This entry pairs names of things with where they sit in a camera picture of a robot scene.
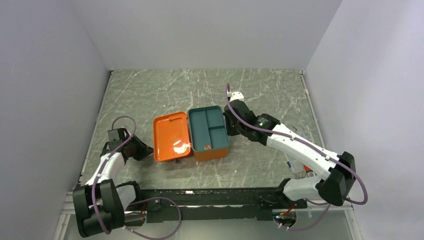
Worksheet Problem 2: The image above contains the teal plastic tray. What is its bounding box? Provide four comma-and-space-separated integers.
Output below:
188, 105, 230, 152

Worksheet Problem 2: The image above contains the orange medicine box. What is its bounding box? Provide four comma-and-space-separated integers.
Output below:
152, 111, 230, 162

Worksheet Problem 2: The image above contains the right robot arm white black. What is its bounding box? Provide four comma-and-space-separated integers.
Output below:
224, 98, 358, 208

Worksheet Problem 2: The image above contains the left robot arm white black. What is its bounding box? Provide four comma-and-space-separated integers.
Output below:
72, 127, 154, 238

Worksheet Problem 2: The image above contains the clear plastic case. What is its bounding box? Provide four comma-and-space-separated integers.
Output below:
285, 125, 314, 174

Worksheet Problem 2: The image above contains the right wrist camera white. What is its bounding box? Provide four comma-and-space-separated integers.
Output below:
227, 91, 245, 102

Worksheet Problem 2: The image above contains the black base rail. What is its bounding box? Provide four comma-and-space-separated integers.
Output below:
125, 187, 308, 223

